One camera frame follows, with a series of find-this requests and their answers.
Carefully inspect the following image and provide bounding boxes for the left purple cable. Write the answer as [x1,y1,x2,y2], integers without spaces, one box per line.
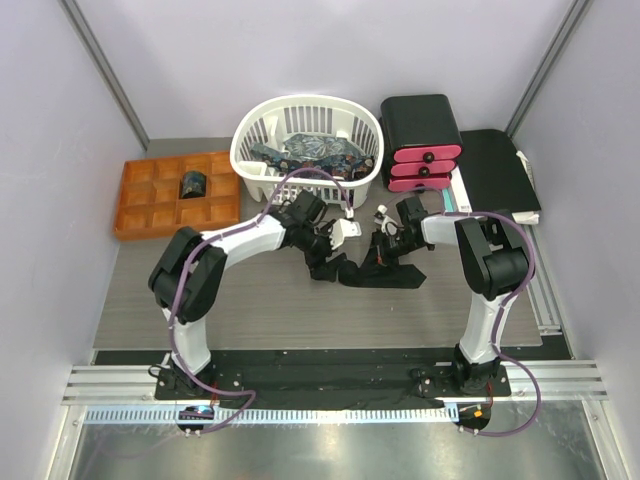
[167,168,359,436]

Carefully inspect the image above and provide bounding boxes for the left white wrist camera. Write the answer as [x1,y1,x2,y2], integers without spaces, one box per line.
[329,208,362,250]

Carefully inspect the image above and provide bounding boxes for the white plastic basket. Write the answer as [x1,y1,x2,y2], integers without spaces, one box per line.
[230,94,385,208]

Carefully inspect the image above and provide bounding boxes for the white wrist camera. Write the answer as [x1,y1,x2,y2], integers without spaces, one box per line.
[374,204,399,236]
[329,208,362,250]

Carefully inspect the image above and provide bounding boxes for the black pink drawer box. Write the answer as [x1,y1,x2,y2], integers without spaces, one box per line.
[380,94,463,193]

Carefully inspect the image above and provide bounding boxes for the black tie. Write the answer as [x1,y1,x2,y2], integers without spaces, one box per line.
[337,261,426,289]

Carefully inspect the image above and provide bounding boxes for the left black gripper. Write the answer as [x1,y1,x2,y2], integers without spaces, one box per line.
[298,221,347,282]

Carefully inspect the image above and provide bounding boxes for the black folder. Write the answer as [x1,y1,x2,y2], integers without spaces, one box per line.
[457,129,541,215]

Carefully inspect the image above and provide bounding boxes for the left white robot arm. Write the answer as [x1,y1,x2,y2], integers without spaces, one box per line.
[148,191,361,399]

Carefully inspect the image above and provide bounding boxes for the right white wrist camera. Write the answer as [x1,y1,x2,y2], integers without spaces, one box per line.
[374,204,399,236]

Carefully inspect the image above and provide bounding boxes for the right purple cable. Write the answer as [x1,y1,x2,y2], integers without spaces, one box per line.
[414,185,541,438]

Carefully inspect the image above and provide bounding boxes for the orange wooden compartment tray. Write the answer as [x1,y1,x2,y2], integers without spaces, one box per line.
[113,151,241,241]

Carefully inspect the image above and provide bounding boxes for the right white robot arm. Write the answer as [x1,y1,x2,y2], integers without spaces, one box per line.
[355,197,535,395]

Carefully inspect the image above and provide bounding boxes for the floral patterned ties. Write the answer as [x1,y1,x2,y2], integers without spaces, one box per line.
[250,133,376,182]

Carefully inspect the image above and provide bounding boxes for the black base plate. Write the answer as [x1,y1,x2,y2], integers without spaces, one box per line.
[148,348,511,411]

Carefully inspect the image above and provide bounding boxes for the purple cable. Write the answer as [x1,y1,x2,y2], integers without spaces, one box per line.
[167,168,359,436]
[414,185,541,438]

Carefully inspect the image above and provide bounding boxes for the rolled dark patterned tie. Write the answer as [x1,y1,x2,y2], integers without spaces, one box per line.
[179,170,207,199]

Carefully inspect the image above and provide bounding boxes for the white teal book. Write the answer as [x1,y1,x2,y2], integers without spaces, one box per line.
[448,150,540,225]

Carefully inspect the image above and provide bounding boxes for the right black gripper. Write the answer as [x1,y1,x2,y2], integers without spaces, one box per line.
[359,229,421,279]

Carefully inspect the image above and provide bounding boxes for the aluminium rail frame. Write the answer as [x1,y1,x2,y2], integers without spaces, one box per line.
[46,360,630,479]

